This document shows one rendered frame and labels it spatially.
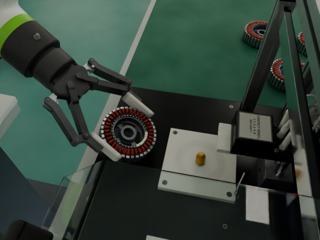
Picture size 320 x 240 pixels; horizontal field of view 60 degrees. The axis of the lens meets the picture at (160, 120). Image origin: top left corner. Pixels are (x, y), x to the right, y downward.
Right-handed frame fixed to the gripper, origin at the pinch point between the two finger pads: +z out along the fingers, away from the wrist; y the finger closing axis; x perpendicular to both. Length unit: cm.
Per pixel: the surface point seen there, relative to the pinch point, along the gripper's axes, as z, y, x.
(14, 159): -29, -5, -116
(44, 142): -23, -21, -112
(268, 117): 16.0, -9.5, 18.2
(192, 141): 12.6, -8.3, 0.0
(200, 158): 14.5, -3.6, 3.7
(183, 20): -7, -56, -15
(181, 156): 12.2, -3.4, -0.2
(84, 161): -2.4, 6.0, -13.0
